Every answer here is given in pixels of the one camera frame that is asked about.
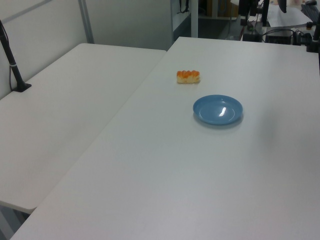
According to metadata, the orange glazed bread loaf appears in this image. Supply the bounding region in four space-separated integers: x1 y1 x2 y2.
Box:
176 70 202 85

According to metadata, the blue round plate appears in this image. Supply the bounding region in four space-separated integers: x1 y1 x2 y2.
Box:
192 94 244 126

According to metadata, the white side table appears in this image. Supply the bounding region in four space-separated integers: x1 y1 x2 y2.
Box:
0 42 168 215

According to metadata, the black equipment on stand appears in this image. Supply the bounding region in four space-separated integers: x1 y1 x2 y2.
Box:
237 0 259 26

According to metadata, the black electronics box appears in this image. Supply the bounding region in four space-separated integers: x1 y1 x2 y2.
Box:
264 28 295 45

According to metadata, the black monitor stand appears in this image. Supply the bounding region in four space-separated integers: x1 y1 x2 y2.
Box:
260 0 271 27

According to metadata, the black pole with clamp base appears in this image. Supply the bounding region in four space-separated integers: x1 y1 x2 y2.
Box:
0 19 33 93

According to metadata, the white paper sheet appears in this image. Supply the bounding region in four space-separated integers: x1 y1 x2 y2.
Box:
267 3 311 28

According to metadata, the black keyboard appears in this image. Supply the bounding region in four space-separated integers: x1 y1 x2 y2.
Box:
300 3 320 25

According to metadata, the black hanging strap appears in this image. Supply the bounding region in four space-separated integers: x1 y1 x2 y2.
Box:
176 0 190 15

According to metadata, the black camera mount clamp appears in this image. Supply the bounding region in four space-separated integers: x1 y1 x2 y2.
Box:
305 20 320 54

